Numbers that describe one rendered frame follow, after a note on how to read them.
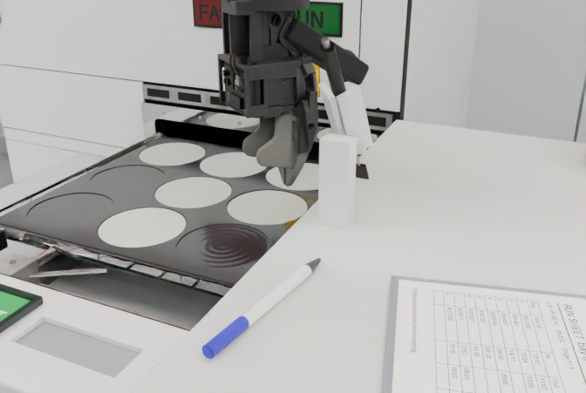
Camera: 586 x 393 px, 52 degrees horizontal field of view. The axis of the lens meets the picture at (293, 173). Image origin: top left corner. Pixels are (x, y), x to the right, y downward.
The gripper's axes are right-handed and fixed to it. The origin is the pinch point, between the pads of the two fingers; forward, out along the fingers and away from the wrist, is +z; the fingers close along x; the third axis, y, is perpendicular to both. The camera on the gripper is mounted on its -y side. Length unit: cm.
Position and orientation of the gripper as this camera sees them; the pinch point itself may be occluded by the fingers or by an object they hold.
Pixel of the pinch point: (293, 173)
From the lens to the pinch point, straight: 69.2
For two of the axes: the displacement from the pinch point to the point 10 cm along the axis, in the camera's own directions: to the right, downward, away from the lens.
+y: -8.7, 1.9, -4.5
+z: 0.0, 9.2, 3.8
